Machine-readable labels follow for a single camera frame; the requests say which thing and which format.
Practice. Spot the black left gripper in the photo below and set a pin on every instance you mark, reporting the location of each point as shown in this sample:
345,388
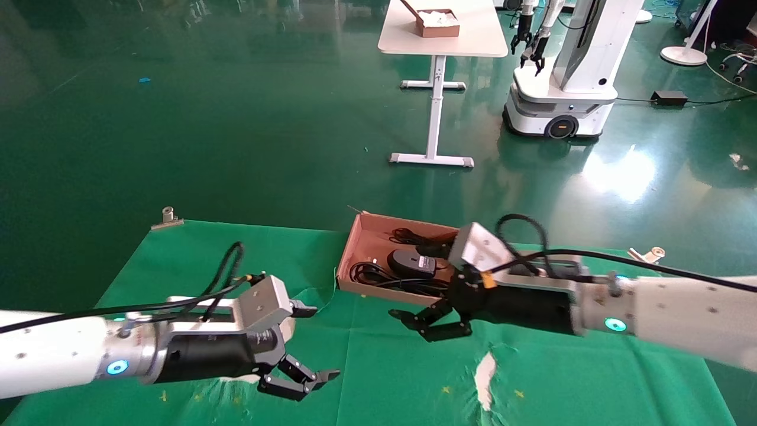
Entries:
207,355

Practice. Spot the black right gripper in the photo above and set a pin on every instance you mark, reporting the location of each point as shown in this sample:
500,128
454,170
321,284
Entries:
520,307

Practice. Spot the black computer mouse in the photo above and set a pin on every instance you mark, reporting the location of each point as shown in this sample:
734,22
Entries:
405,260

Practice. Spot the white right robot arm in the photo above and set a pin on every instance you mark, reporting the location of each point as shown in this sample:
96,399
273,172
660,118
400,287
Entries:
680,319

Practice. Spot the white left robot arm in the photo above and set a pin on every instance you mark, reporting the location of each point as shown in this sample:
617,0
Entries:
53,349

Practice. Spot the open brown cardboard box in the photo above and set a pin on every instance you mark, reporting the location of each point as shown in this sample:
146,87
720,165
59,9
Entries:
366,242

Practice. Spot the small brown cardboard box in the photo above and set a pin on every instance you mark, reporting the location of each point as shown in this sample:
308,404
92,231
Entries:
437,29

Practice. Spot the white items in small box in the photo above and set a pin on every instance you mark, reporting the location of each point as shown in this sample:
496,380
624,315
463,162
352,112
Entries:
439,18

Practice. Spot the green table cloth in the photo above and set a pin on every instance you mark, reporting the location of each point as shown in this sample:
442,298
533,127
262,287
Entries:
378,367

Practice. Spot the silver binder clip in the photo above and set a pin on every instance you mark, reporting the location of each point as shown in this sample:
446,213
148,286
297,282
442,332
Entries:
167,219
647,255

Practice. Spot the white wheeled robot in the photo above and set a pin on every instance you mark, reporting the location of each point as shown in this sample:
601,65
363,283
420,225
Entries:
568,89

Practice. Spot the black gripper of white robot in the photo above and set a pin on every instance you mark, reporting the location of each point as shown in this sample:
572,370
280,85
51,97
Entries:
522,38
537,53

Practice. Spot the black power adapter brick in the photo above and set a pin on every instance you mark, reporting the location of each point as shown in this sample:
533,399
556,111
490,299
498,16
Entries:
669,97

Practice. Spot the white paper scrap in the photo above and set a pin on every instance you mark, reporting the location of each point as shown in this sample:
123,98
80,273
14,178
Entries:
739,162

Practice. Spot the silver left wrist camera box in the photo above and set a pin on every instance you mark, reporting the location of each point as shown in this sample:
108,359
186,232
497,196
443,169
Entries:
263,302

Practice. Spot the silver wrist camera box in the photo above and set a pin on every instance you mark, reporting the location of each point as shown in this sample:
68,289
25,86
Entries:
479,245
263,302

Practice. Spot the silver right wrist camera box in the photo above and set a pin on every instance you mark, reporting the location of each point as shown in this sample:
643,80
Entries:
479,245

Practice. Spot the white pedestal table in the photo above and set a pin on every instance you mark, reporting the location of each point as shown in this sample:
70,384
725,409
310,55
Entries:
440,41

